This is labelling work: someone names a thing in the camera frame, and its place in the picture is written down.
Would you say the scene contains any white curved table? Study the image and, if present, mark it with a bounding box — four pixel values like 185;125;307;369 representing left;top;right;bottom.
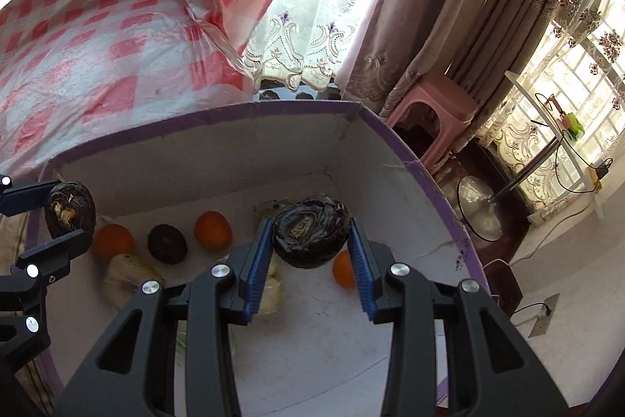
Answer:
504;70;607;220

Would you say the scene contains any dark wrinkled passion fruit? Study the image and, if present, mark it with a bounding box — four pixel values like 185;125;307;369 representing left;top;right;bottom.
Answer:
272;197;351;270
45;181;97;238
147;224;188;264

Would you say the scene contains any metal stand with round base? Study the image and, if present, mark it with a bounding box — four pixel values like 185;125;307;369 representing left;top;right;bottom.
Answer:
456;138;567;243

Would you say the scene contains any red white checkered tablecloth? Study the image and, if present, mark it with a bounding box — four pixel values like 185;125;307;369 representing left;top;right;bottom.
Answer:
0;0;298;183

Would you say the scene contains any metal floor outlet plate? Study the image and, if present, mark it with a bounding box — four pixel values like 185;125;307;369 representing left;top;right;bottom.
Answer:
527;294;561;338

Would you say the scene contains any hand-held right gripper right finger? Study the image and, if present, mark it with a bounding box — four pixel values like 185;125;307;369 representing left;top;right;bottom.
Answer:
348;218;570;417

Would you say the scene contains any dark striped curtain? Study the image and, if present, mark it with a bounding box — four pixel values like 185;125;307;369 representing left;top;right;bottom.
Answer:
446;0;600;147

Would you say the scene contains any white box with purple rim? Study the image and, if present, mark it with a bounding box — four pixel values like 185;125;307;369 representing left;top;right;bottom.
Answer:
24;100;489;413

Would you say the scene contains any orange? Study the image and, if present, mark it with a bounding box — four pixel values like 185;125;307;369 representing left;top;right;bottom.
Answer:
332;250;357;289
93;224;136;259
194;211;232;251

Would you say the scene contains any pink-beige patterned curtain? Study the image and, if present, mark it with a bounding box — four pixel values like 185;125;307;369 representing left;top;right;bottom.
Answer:
336;0;524;121

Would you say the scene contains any pink plastic stool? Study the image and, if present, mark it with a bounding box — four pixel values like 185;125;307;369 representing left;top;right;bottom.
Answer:
385;72;482;177

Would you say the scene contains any black cable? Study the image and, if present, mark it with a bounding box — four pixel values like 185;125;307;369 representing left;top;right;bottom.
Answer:
509;301;554;326

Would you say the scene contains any green small object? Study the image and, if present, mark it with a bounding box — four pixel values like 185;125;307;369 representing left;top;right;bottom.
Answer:
561;113;585;140

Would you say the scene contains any sheer embroidered window curtain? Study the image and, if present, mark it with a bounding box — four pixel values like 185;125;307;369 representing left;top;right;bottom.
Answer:
476;0;625;222

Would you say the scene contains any plastic-wrapped green fruit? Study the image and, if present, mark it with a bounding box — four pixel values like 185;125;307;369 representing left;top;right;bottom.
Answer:
254;253;285;316
102;254;164;310

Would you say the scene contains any sheer lace curtain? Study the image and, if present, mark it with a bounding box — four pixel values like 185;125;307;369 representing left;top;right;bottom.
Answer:
239;0;406;94

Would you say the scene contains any striped rug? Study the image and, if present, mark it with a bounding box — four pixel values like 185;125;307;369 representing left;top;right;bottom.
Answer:
0;217;55;417

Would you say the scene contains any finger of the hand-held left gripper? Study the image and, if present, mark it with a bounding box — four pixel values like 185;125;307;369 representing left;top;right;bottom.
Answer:
10;229;95;291
0;175;62;217

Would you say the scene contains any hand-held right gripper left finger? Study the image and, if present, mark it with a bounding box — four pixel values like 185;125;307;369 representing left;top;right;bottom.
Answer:
54;218;275;417

